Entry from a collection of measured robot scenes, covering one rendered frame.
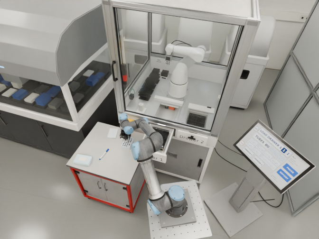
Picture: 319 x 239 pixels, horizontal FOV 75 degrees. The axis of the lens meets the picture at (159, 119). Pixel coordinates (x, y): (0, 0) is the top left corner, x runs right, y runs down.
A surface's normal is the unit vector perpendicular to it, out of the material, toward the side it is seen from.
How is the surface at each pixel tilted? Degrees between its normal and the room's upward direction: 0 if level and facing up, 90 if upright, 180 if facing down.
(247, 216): 5
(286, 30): 90
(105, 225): 0
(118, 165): 0
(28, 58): 69
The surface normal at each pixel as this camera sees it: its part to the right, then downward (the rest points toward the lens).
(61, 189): 0.04, -0.71
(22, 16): -0.04, -0.52
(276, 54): -0.19, 0.69
